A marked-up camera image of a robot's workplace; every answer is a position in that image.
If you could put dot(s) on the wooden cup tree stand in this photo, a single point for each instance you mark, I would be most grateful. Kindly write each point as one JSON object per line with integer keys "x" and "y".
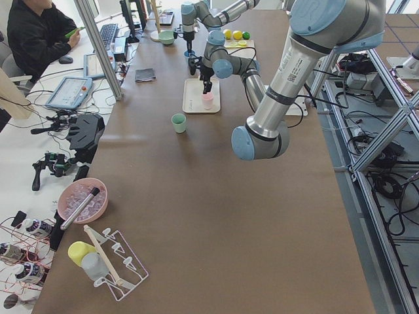
{"x": 155, "y": 18}

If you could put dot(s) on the yellow plastic knife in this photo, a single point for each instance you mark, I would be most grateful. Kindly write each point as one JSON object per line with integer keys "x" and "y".
{"x": 235, "y": 47}

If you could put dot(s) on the wooden cutting board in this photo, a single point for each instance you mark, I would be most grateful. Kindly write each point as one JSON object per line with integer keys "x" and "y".
{"x": 250, "y": 43}

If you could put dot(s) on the whole yellow lemon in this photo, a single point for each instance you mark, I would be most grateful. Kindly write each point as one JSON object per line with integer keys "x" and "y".
{"x": 237, "y": 35}
{"x": 227, "y": 33}

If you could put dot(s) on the person in black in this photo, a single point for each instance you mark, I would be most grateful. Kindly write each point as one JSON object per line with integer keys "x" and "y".
{"x": 39, "y": 34}

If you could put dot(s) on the aluminium frame post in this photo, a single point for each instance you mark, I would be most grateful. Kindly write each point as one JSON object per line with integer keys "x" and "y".
{"x": 87, "y": 17}

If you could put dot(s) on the metal tube in bowl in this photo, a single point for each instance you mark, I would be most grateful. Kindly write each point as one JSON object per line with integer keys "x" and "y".
{"x": 71, "y": 218}

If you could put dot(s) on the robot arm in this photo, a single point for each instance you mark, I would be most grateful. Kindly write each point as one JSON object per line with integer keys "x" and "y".
{"x": 316, "y": 28}
{"x": 199, "y": 11}

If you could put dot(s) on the green lime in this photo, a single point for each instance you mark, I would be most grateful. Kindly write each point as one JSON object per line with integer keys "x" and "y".
{"x": 246, "y": 35}

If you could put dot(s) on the clear cup on rack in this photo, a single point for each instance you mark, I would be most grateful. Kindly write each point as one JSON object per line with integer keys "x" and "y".
{"x": 94, "y": 266}

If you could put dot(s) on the green cup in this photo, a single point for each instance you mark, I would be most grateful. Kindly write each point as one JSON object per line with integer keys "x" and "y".
{"x": 179, "y": 122}

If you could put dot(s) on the grey folded cloth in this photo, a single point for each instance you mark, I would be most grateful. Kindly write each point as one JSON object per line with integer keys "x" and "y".
{"x": 144, "y": 75}

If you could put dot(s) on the yellow cup on rack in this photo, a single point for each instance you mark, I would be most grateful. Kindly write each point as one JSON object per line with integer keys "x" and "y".
{"x": 78, "y": 250}

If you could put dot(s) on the white wire cup rack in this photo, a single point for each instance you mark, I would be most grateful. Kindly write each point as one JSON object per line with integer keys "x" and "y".
{"x": 125, "y": 270}

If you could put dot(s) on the black keyboard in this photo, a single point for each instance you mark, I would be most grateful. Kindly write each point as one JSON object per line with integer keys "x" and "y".
{"x": 108, "y": 32}

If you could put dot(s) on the pink bowl with ice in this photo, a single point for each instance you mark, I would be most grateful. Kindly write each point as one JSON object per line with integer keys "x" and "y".
{"x": 77, "y": 192}

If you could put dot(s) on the cream rabbit tray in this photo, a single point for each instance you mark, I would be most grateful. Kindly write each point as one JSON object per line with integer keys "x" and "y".
{"x": 193, "y": 89}

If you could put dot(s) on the green bowl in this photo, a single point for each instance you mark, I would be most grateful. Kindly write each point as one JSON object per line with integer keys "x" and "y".
{"x": 166, "y": 37}

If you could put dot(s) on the pink cup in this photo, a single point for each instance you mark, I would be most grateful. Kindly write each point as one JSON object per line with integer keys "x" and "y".
{"x": 207, "y": 100}

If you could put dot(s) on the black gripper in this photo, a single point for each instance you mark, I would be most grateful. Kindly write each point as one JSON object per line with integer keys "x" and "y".
{"x": 188, "y": 42}
{"x": 205, "y": 72}

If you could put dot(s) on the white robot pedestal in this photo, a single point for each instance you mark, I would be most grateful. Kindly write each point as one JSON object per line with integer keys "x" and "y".
{"x": 298, "y": 108}

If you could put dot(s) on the blue teach pendant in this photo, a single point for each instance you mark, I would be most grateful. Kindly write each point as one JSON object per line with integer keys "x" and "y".
{"x": 92, "y": 67}
{"x": 70, "y": 93}

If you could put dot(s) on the blue cup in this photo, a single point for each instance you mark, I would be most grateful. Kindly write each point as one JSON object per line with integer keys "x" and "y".
{"x": 190, "y": 57}

